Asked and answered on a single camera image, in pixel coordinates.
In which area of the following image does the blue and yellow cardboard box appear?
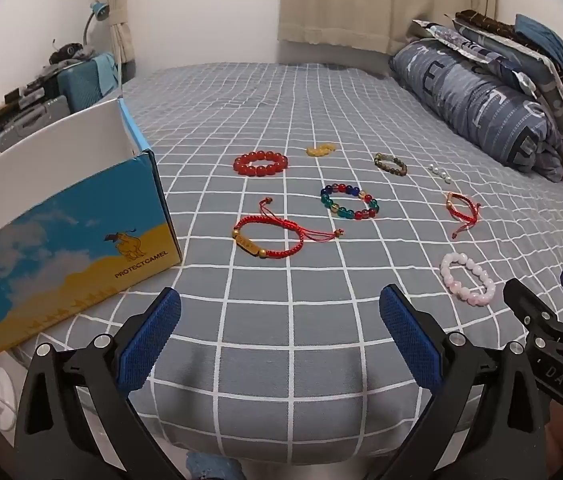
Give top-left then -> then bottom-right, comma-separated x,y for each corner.
0,96 -> 183,365

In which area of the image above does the grey checked bedsheet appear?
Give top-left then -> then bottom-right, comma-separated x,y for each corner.
12,62 -> 563,466

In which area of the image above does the wide beige curtain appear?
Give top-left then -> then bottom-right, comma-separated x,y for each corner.
278,0 -> 499,56

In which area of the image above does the red bead bracelet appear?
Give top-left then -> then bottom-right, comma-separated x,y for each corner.
233,150 -> 289,178

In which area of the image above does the pink bead bracelet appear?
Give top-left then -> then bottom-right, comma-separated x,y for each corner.
440,252 -> 497,307

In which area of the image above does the dark clutter on suitcase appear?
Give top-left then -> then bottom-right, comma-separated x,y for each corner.
49,40 -> 95,66

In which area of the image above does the multicolour glass bead bracelet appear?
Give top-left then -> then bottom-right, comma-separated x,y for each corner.
320,182 -> 380,221

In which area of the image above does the narrow beige curtain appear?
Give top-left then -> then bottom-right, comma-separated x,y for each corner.
102,0 -> 137,81

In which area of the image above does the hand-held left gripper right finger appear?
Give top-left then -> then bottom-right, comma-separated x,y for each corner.
379,284 -> 547,480

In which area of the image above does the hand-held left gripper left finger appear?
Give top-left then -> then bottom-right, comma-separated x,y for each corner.
14,287 -> 182,480

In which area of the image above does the light blue towel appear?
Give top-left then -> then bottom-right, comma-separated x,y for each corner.
92,52 -> 117,96

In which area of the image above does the grey suitcase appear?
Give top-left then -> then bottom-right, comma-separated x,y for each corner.
0,95 -> 70,153

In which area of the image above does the blue desk lamp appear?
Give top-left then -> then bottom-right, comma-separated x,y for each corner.
83,1 -> 111,48

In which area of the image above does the teal suitcase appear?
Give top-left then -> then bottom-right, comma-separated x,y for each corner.
56,52 -> 122,113

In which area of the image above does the small blue object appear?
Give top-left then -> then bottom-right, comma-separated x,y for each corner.
186,451 -> 242,480

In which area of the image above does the teal folded cloth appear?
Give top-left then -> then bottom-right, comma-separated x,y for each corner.
514,14 -> 563,83

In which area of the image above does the thin red cord bracelet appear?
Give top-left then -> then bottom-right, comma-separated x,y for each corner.
444,191 -> 482,241

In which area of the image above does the rolled blue striped duvet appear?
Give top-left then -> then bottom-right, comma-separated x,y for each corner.
390,37 -> 563,183

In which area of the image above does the brown and green bead bracelet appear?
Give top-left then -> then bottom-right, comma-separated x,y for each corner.
374,152 -> 407,178

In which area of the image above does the red cord bracelet gold bar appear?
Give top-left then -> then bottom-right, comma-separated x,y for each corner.
232,197 -> 346,261

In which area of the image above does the grey patterned pillow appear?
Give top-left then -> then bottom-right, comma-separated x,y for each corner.
411,19 -> 537,98

